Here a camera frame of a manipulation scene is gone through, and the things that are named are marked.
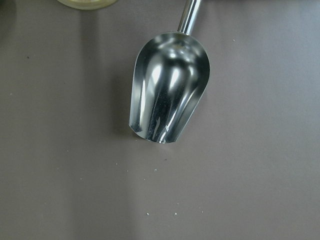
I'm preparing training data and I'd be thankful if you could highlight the steel scoop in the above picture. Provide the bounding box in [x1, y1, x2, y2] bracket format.
[128, 0, 210, 144]

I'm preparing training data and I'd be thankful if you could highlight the yellow lemon near scoop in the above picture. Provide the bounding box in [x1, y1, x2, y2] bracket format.
[57, 0, 118, 10]

